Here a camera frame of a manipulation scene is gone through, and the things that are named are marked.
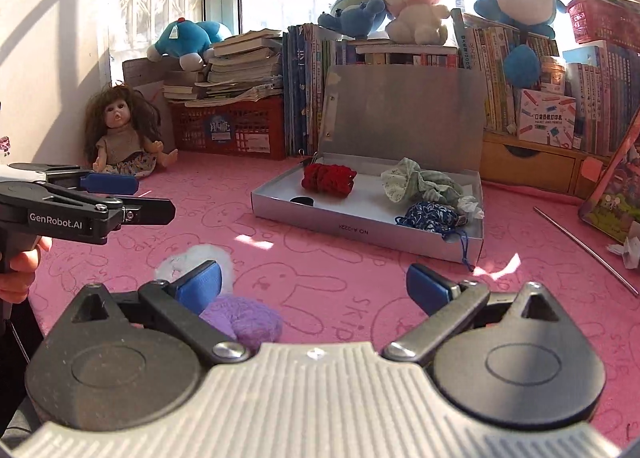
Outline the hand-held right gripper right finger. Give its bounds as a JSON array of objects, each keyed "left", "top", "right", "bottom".
[{"left": 382, "top": 263, "right": 568, "bottom": 365}]

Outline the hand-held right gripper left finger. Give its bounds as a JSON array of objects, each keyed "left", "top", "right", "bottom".
[{"left": 65, "top": 259, "right": 252, "bottom": 365}]

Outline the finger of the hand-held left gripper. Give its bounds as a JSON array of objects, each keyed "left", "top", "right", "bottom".
[
  {"left": 47, "top": 171, "right": 140, "bottom": 195},
  {"left": 106, "top": 196, "right": 177, "bottom": 227}
]

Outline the white fluffy pouch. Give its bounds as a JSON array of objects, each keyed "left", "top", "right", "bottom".
[{"left": 156, "top": 244, "right": 236, "bottom": 297}]

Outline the purple plush pouch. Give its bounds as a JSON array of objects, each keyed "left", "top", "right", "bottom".
[{"left": 199, "top": 293, "right": 285, "bottom": 353}]

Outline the blue floral drawstring pouch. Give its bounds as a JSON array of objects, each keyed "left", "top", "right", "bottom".
[{"left": 395, "top": 201, "right": 471, "bottom": 273}]

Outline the white tissue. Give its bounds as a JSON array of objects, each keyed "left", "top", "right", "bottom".
[{"left": 459, "top": 195, "right": 485, "bottom": 219}]

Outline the green checkered cloth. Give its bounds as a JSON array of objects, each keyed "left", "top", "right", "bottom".
[{"left": 381, "top": 158, "right": 474, "bottom": 204}]

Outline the red crochet pouch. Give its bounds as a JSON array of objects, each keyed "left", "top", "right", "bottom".
[{"left": 301, "top": 163, "right": 358, "bottom": 199}]

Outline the silver cardboard box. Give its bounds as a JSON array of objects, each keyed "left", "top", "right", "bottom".
[{"left": 251, "top": 64, "right": 487, "bottom": 265}]

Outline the person's left hand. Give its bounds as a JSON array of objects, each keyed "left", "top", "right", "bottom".
[{"left": 0, "top": 236, "right": 53, "bottom": 307}]

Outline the brown-haired doll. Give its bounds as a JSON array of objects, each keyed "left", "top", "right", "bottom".
[{"left": 82, "top": 80, "right": 180, "bottom": 180}]

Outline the cardboard sheet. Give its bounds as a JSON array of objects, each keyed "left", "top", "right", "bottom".
[{"left": 122, "top": 58, "right": 176, "bottom": 111}]

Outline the red plastic basket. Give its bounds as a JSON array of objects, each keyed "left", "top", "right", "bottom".
[{"left": 170, "top": 96, "right": 287, "bottom": 161}]

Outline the thin metal rod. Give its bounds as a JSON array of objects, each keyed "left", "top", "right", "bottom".
[{"left": 532, "top": 206, "right": 640, "bottom": 298}]

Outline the wooden drawer organizer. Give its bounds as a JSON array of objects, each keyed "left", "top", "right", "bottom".
[{"left": 481, "top": 130, "right": 611, "bottom": 199}]

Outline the blue cat plush toy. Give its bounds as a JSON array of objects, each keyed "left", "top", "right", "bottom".
[{"left": 146, "top": 19, "right": 234, "bottom": 71}]

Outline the stack of lying books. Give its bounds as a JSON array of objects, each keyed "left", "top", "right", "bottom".
[{"left": 162, "top": 29, "right": 285, "bottom": 106}]

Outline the row of upright books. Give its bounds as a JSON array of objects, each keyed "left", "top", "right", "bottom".
[{"left": 282, "top": 12, "right": 640, "bottom": 157}]

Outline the pink sticky note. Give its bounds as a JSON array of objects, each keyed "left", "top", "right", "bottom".
[{"left": 580, "top": 156, "right": 606, "bottom": 199}]

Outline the white paper origami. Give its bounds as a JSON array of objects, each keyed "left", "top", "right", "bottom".
[{"left": 605, "top": 235, "right": 640, "bottom": 270}]

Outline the white blue printed box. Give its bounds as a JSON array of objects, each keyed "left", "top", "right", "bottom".
[{"left": 516, "top": 88, "right": 579, "bottom": 149}]

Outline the colourful picture book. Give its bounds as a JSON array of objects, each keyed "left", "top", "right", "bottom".
[{"left": 579, "top": 108, "right": 640, "bottom": 245}]

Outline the small lidded jar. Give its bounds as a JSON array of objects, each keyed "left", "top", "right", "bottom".
[{"left": 539, "top": 55, "right": 569, "bottom": 95}]

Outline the blue hippo plush toy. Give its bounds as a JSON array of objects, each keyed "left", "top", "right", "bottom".
[{"left": 318, "top": 0, "right": 389, "bottom": 37}]

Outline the small red basket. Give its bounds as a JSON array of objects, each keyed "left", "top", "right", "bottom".
[{"left": 566, "top": 0, "right": 640, "bottom": 46}]

